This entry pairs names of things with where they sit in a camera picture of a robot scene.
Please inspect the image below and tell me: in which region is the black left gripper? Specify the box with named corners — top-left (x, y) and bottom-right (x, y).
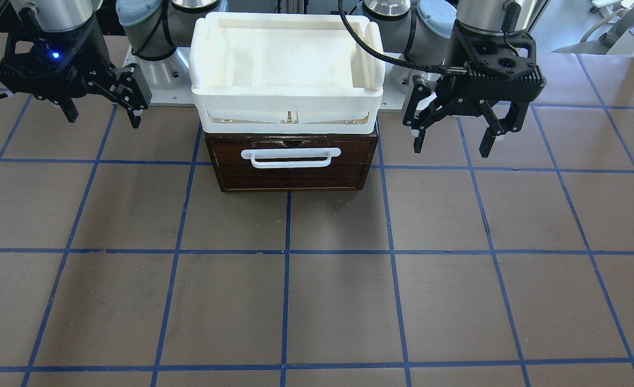
top-left (401, 21), bottom-right (547, 157)

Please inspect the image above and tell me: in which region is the white plastic tray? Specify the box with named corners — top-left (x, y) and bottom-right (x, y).
top-left (189, 12), bottom-right (385, 134)

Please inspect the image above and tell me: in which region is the white drawer handle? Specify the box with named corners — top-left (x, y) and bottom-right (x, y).
top-left (240, 147), bottom-right (342, 169)

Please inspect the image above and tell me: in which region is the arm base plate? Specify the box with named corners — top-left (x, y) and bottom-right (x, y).
top-left (123, 46), bottom-right (194, 107)
top-left (379, 48), bottom-right (446, 112)

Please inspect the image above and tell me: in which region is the dark wooden cabinet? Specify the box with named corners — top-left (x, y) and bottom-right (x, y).
top-left (204, 123), bottom-right (379, 193)

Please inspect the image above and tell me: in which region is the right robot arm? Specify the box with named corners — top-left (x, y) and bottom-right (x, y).
top-left (0, 1), bottom-right (228, 128)

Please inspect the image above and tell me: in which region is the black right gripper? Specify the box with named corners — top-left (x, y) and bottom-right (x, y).
top-left (0, 21), bottom-right (152, 129)

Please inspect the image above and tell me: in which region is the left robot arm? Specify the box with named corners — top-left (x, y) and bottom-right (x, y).
top-left (353, 1), bottom-right (546, 157)

